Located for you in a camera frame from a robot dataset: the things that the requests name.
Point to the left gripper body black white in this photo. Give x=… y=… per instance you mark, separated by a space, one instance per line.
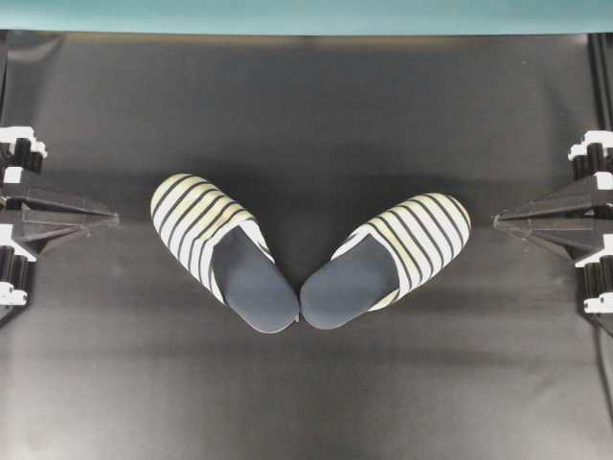
x=20 y=152

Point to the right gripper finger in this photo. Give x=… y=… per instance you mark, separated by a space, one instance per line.
x=572 y=239
x=581 y=195

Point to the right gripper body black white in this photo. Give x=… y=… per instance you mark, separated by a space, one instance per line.
x=592 y=159

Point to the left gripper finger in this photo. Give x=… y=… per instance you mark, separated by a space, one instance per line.
x=48 y=204
x=38 y=236

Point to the striped slipper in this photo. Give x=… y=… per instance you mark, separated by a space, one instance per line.
x=221 y=245
x=386 y=258

